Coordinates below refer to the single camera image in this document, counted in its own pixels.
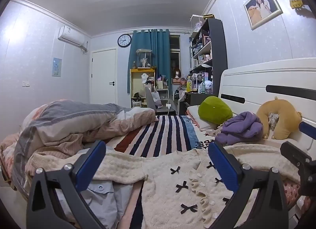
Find round wall clock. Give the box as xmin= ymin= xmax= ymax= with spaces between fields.
xmin=117 ymin=34 xmax=132 ymax=48

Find window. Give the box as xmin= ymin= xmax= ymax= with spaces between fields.
xmin=169 ymin=35 xmax=182 ymax=71

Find grey and pink quilt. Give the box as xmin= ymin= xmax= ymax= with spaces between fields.
xmin=0 ymin=99 xmax=160 ymax=195

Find dark bookshelf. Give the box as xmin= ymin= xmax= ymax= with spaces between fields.
xmin=189 ymin=18 xmax=228 ymax=93

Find pink dotted bed sheet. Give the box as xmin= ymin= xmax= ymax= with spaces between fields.
xmin=281 ymin=178 xmax=312 ymax=217

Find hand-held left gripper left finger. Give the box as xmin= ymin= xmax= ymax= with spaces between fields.
xmin=26 ymin=140 xmax=106 ymax=229

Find white pillow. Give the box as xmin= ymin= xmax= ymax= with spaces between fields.
xmin=186 ymin=105 xmax=223 ymax=132

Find small wall poster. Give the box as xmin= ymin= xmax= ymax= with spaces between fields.
xmin=52 ymin=57 xmax=62 ymax=77

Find purple knit sweater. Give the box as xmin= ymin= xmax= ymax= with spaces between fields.
xmin=215 ymin=111 xmax=263 ymax=145

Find striped blanket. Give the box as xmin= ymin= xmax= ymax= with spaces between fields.
xmin=106 ymin=115 xmax=220 ymax=229

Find yellow neck pillow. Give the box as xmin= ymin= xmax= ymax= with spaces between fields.
xmin=256 ymin=97 xmax=302 ymax=140

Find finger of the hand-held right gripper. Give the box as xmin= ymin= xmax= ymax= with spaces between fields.
xmin=299 ymin=121 xmax=316 ymax=141
xmin=280 ymin=141 xmax=316 ymax=196

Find light blue fleece-lined jacket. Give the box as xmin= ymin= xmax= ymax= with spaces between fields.
xmin=53 ymin=147 xmax=135 ymax=227

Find cream knit cardigan black bows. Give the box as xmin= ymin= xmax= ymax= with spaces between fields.
xmin=26 ymin=144 xmax=302 ymax=229

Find white bed headboard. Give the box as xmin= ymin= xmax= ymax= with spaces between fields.
xmin=218 ymin=58 xmax=316 ymax=150

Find white door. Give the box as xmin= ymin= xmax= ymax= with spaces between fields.
xmin=90 ymin=49 xmax=118 ymax=105

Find framed wall picture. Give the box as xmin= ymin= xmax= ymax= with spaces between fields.
xmin=243 ymin=0 xmax=283 ymax=30

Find white air conditioner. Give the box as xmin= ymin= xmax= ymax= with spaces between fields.
xmin=58 ymin=25 xmax=88 ymax=47

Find yellow shelf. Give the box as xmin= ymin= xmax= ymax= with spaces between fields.
xmin=130 ymin=68 xmax=157 ymax=108

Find dark desk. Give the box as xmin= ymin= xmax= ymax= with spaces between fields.
xmin=185 ymin=92 xmax=220 ymax=114

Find yellow instrument headstock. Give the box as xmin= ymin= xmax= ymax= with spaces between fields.
xmin=290 ymin=0 xmax=313 ymax=11

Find blue curtain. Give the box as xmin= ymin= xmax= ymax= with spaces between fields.
xmin=127 ymin=29 xmax=171 ymax=93

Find green pillow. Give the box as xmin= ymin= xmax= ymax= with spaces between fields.
xmin=198 ymin=96 xmax=233 ymax=125

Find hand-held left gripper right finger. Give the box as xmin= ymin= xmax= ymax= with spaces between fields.
xmin=208 ymin=141 xmax=289 ymax=229

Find glass display case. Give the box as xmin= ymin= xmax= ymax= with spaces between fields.
xmin=135 ymin=49 xmax=151 ymax=69

